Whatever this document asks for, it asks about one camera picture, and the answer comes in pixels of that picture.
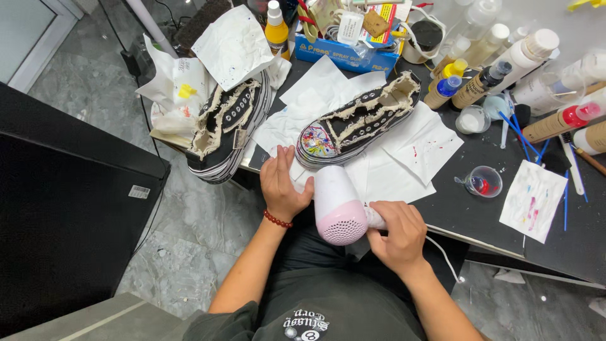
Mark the person's right hand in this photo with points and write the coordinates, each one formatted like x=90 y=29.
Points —
x=402 y=239

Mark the person's left hand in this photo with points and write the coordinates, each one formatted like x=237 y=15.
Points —
x=281 y=189

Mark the white and pink hair dryer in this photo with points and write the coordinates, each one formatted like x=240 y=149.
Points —
x=338 y=208

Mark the person's black trousers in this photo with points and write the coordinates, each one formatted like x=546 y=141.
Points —
x=312 y=251

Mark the black frayed sneaker plain toe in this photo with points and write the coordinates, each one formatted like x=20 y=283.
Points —
x=227 y=137

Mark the white tissue with red spots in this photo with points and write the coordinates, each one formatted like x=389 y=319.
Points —
x=421 y=147

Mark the black sneaker with paint-splattered toe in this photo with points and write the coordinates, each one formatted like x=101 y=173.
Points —
x=352 y=125

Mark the clear cup with red paint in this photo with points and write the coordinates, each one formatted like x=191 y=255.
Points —
x=485 y=182

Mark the person's dark grey shirt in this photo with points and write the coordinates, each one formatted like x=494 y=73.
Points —
x=331 y=312

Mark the white tissue sheets under sneaker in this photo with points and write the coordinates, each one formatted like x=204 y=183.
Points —
x=322 y=94

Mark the white paper scrap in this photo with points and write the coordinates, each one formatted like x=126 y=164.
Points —
x=510 y=276

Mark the paint-smeared white paper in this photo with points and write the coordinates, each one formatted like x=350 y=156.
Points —
x=532 y=201

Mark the small white jar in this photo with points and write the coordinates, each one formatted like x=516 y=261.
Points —
x=472 y=121

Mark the heap of white paper and bags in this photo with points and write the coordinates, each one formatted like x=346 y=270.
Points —
x=175 y=94

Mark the blue cardboard box with clutter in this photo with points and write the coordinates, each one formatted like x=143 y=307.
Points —
x=345 y=54

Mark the brown bottle with blue cap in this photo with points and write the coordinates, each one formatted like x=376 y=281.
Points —
x=440 y=94

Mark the crumpled white paper sheet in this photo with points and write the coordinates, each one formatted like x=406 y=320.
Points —
x=232 y=45

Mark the yellow paint bottle white cap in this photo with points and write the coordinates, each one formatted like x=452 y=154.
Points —
x=277 y=35

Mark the long blue stick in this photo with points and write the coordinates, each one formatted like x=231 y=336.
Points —
x=518 y=133

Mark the pale blue small cup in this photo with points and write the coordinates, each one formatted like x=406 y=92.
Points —
x=497 y=106

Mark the thin blue stick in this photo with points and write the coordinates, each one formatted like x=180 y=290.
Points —
x=566 y=203

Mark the brown bottle with black cap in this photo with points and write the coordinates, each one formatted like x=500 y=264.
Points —
x=476 y=87

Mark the black foam brush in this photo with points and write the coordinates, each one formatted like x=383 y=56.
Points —
x=556 y=162
x=522 y=115

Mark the brown bottle with yellow cap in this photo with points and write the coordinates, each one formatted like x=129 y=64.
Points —
x=447 y=71

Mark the dark bristle brush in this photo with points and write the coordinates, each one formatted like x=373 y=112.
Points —
x=201 y=23

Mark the white toothbrush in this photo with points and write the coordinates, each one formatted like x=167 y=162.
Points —
x=573 y=163

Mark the brown bottle with red cap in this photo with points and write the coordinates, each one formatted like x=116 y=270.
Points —
x=556 y=123

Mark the white mug with black inside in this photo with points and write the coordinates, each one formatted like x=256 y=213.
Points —
x=423 y=38

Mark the clear round plastic container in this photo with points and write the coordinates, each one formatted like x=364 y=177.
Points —
x=544 y=92

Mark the wooden stick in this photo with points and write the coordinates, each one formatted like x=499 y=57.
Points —
x=592 y=162

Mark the white pole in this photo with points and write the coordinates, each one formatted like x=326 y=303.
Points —
x=151 y=26

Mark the large black cabinet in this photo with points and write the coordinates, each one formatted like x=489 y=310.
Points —
x=71 y=203

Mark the large white bottle beige cap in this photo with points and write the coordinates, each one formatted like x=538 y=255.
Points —
x=523 y=57

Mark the group of clear plastic bottles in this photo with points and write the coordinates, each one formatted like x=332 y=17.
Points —
x=478 y=28

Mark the grey door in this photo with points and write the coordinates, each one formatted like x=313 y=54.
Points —
x=28 y=38

